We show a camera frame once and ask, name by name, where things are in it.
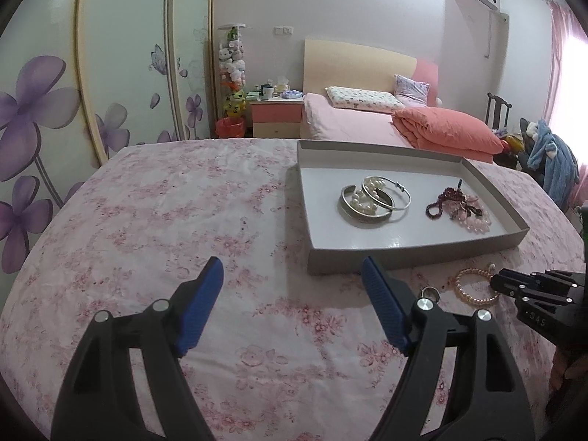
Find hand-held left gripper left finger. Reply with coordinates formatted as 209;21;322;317
50;256;225;441

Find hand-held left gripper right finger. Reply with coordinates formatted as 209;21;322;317
361;256;536;441

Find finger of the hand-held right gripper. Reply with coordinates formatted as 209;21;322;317
491;279;545;304
491;268;575;286

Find pink pearl bracelet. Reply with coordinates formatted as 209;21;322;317
455;268;502;306

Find grey shallow cardboard tray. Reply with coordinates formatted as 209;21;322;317
286;140;531;276

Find large pink bead bracelet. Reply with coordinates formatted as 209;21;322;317
452;197;493;235

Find black bead bracelet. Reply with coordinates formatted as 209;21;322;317
452;193;483;219

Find wide silver cuff bangle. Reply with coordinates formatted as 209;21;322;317
339;184;395;227

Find white pearl bracelet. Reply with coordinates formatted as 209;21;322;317
351;179;389;214

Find dark red bead bracelet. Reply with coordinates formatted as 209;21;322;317
425;187;465;219

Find thin silver bangle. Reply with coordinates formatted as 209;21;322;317
362;175;412;212

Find person's right hand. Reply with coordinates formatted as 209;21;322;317
549;342;588;405

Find blue fleece robe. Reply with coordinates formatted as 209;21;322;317
526;119;580;203

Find colourful toys on chair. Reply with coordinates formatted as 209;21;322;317
496;131;527;154

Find grey chair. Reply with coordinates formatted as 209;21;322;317
518;117;547;175

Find coral folded quilt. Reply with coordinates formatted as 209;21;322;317
391;107;505;164

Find dark wooden chair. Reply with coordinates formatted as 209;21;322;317
487;93;517;168

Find pink curtain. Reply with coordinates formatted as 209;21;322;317
546;0;588;221

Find pink waste basket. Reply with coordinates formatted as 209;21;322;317
216;117;245;139

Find pink and cream nightstand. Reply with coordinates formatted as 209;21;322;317
250;96;305;139

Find flat printed pillow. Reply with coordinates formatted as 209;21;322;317
325;86;405;113

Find lilac pillow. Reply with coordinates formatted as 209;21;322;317
394;74;433;104

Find cream and pink headboard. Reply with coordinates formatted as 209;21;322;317
303;39;439;106

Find plush toy tower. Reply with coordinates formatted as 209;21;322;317
217;24;249;122

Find flower print sliding wardrobe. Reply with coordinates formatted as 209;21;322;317
0;0;218;267

